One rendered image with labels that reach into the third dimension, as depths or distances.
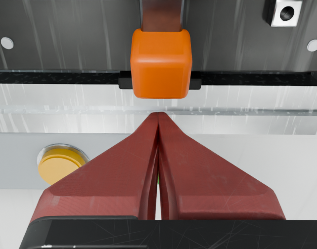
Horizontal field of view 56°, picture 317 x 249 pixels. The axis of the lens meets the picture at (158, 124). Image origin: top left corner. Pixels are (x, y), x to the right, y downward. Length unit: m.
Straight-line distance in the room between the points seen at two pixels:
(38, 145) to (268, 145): 0.28
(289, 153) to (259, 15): 0.25
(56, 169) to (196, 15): 0.17
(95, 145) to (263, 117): 0.14
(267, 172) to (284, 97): 0.21
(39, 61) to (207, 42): 0.11
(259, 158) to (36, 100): 0.29
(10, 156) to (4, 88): 0.07
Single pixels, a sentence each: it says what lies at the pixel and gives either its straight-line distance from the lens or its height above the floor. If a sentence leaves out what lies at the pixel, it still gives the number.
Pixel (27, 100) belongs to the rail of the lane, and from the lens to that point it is 0.25.
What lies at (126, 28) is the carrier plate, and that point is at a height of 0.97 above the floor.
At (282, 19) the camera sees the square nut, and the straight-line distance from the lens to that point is 0.21.
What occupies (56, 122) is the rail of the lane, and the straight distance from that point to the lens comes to 0.26.
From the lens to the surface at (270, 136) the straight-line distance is 0.40.
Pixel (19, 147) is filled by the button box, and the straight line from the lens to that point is 0.29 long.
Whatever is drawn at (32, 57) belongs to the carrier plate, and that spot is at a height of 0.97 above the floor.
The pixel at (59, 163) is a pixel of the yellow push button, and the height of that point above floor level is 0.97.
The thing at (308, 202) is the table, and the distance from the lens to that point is 0.51.
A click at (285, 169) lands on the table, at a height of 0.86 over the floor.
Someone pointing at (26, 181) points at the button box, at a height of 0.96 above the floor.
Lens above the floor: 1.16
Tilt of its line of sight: 56 degrees down
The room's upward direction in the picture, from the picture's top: 179 degrees counter-clockwise
